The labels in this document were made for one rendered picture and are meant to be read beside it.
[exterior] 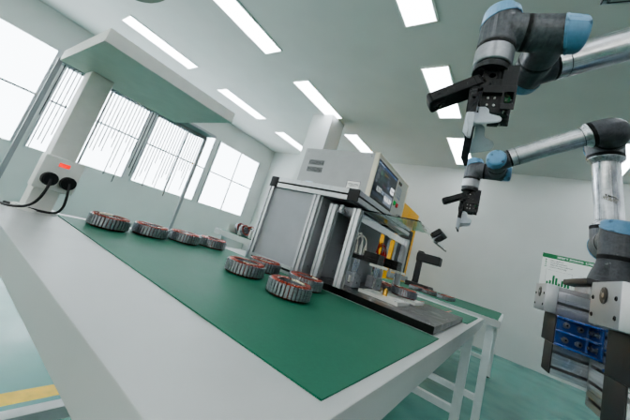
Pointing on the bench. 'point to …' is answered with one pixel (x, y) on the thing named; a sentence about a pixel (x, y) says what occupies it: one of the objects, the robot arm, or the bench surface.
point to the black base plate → (437, 320)
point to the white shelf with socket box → (184, 97)
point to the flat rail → (382, 230)
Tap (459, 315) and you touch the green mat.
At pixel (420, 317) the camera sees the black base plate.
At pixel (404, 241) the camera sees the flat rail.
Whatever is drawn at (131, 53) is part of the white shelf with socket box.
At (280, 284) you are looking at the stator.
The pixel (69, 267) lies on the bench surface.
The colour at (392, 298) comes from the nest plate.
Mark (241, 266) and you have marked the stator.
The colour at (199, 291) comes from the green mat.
